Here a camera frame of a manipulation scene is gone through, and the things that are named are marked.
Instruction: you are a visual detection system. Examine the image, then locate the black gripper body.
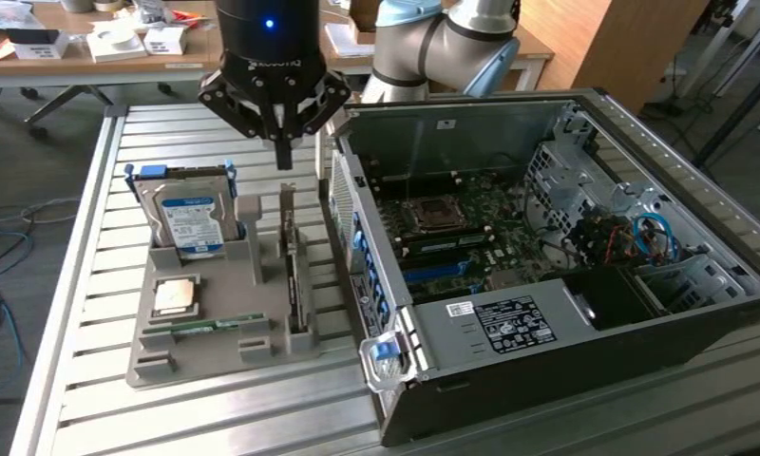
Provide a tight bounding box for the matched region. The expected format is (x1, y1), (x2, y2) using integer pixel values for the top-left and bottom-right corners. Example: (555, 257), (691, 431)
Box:
(214, 0), (328, 105)

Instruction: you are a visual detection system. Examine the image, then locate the black graphics card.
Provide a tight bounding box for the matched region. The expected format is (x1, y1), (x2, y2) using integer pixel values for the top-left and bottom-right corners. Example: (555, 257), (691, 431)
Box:
(276, 182), (316, 336)

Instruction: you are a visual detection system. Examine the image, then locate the white paper stack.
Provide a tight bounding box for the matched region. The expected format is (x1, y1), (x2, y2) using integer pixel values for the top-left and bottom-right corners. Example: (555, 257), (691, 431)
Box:
(324, 22), (376, 59)

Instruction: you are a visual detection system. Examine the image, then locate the orange item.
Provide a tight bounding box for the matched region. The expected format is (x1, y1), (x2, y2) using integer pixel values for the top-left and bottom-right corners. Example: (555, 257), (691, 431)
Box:
(168, 8), (208, 29)

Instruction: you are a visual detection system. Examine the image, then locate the brown cardboard box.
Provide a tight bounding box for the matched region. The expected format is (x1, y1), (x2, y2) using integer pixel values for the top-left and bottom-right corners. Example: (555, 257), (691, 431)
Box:
(347, 0), (383, 33)

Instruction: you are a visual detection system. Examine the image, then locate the small white box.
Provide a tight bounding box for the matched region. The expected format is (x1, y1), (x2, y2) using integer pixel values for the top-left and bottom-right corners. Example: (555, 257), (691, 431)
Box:
(142, 27), (190, 56)

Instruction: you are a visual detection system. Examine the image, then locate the clear packaging pile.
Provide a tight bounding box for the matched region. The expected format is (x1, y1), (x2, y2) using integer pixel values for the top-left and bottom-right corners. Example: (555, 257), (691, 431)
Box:
(129, 0), (172, 25)

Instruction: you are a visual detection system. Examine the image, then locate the flat white box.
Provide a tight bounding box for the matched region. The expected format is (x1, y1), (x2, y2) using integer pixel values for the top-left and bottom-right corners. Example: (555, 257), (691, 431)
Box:
(86, 19), (149, 64)

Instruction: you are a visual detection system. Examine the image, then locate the white tape roll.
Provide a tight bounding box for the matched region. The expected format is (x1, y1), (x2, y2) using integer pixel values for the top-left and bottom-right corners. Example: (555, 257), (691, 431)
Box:
(97, 26), (141, 51)

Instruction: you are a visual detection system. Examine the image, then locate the hard disk with blue caddy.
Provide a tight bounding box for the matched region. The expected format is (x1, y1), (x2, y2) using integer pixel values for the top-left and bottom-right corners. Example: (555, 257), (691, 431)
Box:
(122, 160), (247, 260)

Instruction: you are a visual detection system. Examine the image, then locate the light wooden desk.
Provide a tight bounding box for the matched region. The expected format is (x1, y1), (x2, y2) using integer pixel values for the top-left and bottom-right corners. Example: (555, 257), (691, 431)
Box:
(0, 0), (212, 140)
(206, 0), (556, 104)

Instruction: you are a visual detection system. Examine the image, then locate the metal CPU socket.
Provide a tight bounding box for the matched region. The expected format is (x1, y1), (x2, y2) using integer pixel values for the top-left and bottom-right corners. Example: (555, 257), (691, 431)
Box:
(399, 194), (468, 234)

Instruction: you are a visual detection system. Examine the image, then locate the white box with black lid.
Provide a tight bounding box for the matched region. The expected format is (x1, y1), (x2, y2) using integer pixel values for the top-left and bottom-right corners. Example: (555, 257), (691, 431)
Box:
(4, 28), (70, 62)

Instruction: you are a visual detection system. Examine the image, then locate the RAM stick with white label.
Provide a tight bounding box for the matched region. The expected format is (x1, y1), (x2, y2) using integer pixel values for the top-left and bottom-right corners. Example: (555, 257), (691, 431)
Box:
(408, 232), (489, 257)

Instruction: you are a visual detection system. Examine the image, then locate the green motherboard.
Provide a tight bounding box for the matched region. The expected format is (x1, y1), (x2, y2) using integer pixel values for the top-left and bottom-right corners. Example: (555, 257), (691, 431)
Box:
(376, 168), (565, 305)

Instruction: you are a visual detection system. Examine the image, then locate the blue expansion slot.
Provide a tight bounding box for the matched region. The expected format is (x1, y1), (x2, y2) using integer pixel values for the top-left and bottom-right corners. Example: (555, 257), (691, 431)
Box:
(403, 260), (473, 284)

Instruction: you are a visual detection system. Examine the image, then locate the clear plastic bag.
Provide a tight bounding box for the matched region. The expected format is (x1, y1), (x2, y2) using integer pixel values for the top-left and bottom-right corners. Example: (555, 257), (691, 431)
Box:
(0, 0), (42, 30)

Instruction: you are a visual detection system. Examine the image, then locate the CPU chip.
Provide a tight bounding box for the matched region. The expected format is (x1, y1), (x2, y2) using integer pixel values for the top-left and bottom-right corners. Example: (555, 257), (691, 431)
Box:
(150, 278), (198, 317)

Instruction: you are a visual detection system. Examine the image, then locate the grey parts rack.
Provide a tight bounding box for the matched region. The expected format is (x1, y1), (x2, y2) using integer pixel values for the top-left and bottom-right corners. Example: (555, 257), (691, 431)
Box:
(124, 193), (325, 391)

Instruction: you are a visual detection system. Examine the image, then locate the wooden cabinet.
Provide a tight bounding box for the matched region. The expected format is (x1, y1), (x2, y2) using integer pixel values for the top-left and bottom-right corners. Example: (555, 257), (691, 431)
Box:
(519, 0), (715, 115)

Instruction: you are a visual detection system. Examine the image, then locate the green RAM stick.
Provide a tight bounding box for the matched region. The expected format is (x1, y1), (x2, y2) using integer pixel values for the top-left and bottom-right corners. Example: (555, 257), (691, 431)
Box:
(142, 312), (268, 336)

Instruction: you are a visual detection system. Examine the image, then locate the grey power supply unit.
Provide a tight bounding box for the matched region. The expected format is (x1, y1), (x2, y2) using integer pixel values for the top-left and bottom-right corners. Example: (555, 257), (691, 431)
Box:
(409, 278), (596, 372)

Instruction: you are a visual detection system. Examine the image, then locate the blue case release latch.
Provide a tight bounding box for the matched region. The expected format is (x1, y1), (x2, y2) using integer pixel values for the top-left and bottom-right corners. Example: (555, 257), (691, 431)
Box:
(367, 342), (399, 366)

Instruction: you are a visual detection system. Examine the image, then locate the black metal leg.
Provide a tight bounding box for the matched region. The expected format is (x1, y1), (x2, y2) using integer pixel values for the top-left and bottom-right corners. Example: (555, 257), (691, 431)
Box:
(694, 70), (760, 167)

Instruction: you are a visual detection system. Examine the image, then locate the open black PC case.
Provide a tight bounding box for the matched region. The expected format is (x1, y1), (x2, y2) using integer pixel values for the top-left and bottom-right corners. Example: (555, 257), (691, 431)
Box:
(315, 86), (760, 447)

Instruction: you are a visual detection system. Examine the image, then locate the grey floor cable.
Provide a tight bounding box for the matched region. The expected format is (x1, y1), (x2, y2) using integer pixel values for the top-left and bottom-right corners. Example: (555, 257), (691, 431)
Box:
(0, 197), (82, 225)

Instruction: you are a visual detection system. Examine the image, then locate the black wire bundle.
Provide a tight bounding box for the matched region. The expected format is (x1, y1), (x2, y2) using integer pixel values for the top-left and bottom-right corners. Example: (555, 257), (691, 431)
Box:
(567, 213), (628, 267)

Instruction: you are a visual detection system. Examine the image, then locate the orange red wire bundle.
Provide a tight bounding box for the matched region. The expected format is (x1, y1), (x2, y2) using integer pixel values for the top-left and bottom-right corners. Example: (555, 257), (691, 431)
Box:
(597, 221), (672, 267)

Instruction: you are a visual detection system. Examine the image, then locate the blue floor cable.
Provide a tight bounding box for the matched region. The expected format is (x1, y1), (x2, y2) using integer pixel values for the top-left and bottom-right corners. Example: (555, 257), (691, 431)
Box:
(0, 216), (37, 408)

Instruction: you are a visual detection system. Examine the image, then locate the blue disk wire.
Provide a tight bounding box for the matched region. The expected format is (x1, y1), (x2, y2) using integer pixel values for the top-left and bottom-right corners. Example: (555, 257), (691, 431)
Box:
(629, 212), (684, 267)

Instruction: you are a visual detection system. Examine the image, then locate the white desk frame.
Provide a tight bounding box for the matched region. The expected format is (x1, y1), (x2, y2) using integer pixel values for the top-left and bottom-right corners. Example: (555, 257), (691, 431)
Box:
(671, 0), (760, 134)

